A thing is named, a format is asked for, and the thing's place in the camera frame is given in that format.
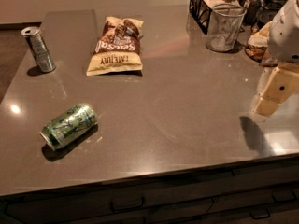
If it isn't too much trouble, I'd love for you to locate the black drawer handle left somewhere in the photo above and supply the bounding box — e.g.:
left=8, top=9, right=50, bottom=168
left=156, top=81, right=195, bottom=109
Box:
left=110, top=196, right=145, bottom=214

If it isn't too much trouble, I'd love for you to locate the black drawer handle right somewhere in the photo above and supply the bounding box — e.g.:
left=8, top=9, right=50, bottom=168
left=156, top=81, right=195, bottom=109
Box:
left=249, top=209, right=270, bottom=220

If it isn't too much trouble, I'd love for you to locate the black wire basket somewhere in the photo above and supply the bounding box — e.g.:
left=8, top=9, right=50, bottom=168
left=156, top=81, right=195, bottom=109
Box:
left=189, top=0, right=249, bottom=34

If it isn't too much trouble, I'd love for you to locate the black drawer handle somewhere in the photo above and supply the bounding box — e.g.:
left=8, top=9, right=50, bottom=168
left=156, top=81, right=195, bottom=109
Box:
left=110, top=196, right=145, bottom=214
left=249, top=209, right=270, bottom=220

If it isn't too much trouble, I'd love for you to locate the silver slim can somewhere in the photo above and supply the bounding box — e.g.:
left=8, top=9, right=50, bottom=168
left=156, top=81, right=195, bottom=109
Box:
left=21, top=26, right=56, bottom=73

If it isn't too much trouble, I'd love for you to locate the brown chip bag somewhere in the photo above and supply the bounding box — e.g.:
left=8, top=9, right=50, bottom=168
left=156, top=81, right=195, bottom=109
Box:
left=86, top=16, right=143, bottom=76

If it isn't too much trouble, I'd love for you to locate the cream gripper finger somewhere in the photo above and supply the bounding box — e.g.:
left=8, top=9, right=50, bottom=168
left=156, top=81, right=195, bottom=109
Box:
left=252, top=62, right=299, bottom=116
left=256, top=67, right=273, bottom=92

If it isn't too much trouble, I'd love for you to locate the snack jar with black lid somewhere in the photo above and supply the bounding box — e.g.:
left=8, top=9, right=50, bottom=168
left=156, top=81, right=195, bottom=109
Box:
left=245, top=21, right=278, bottom=67

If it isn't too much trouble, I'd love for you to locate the green soda can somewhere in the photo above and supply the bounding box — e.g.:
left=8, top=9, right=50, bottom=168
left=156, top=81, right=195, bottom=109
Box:
left=40, top=103, right=97, bottom=151

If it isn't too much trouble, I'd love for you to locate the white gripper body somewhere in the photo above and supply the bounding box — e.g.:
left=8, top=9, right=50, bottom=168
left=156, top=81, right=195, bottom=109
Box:
left=268, top=0, right=299, bottom=63

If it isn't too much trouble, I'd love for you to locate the dark drawer cabinet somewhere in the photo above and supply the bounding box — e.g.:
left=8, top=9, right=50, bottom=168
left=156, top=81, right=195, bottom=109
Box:
left=1, top=158, right=299, bottom=224

